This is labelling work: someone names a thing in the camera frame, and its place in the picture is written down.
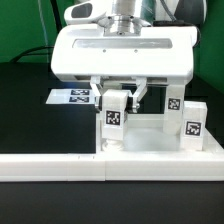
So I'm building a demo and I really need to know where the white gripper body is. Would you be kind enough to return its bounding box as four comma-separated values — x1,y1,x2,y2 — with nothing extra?
51,24,195,84

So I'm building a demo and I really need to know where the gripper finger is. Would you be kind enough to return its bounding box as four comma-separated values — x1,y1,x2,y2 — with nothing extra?
131,77,147,113
90,76,103,110

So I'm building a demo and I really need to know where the white square tabletop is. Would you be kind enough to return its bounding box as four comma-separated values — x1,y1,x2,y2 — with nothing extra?
96,114,224,157

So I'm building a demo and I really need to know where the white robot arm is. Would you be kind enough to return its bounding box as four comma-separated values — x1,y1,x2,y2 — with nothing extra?
51,0,207,111

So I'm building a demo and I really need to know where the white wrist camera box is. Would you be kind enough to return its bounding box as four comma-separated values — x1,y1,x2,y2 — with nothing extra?
64,0,106,25

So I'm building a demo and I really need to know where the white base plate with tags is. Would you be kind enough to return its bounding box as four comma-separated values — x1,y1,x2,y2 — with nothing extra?
46,89,96,105

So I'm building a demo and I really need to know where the black cable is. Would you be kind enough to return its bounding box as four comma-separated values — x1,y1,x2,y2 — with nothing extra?
9,0,64,64

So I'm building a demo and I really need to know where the white L-shaped fence wall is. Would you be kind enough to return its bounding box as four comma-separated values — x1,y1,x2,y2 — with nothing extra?
0,152,224,182

